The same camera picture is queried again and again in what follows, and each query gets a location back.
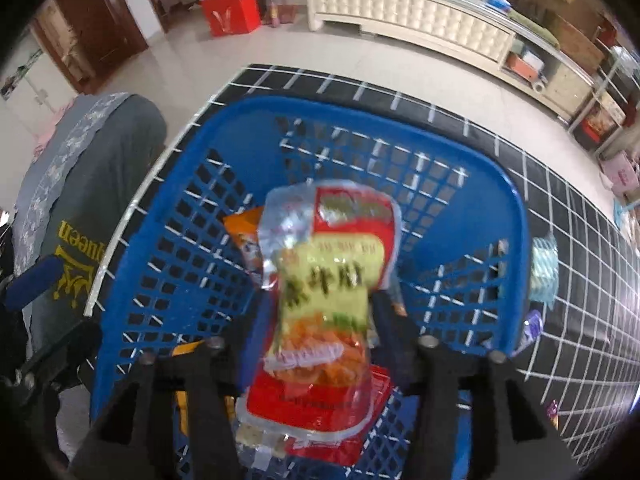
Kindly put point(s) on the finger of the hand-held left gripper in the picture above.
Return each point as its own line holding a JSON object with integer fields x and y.
{"x": 35, "y": 280}
{"x": 65, "y": 347}

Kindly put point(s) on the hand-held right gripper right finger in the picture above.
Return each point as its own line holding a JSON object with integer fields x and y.
{"x": 395, "y": 350}

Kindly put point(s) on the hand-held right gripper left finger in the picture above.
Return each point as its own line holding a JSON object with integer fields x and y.
{"x": 255, "y": 350}

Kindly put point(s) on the large red yellow snack packet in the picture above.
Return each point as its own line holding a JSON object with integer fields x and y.
{"x": 320, "y": 280}

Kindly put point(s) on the orange cartoon snack packet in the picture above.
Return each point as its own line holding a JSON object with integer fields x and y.
{"x": 242, "y": 240}

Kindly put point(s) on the blue plastic basket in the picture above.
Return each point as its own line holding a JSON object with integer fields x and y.
{"x": 350, "y": 130}

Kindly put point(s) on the grey cloth with yellow print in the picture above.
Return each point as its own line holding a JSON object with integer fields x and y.
{"x": 110, "y": 185}

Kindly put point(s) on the purple snack bar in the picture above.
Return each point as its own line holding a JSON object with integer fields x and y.
{"x": 532, "y": 327}

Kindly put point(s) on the light blue snack packet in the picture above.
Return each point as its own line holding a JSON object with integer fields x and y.
{"x": 544, "y": 270}

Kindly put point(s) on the black white checked blanket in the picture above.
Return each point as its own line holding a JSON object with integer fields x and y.
{"x": 575, "y": 240}

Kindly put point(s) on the brown wooden door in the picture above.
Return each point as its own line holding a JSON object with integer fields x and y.
{"x": 95, "y": 15}

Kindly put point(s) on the pink bag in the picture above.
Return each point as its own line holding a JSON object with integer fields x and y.
{"x": 622, "y": 172}

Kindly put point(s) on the white paper roll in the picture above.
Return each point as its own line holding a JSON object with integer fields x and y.
{"x": 539, "y": 85}

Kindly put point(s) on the red gift box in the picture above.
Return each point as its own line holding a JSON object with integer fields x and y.
{"x": 602, "y": 125}

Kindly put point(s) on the orange box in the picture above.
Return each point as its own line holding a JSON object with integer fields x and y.
{"x": 522, "y": 65}

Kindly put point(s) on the red cardboard box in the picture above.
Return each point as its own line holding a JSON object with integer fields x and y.
{"x": 230, "y": 10}

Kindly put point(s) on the white tufted low cabinet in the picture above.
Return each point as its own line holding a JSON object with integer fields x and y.
{"x": 425, "y": 15}

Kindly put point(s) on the white metal rack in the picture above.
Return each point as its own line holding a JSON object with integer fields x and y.
{"x": 612, "y": 90}

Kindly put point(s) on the green folded cloth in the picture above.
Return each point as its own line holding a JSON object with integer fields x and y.
{"x": 532, "y": 27}

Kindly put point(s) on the brown wooden box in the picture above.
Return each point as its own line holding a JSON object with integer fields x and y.
{"x": 580, "y": 45}

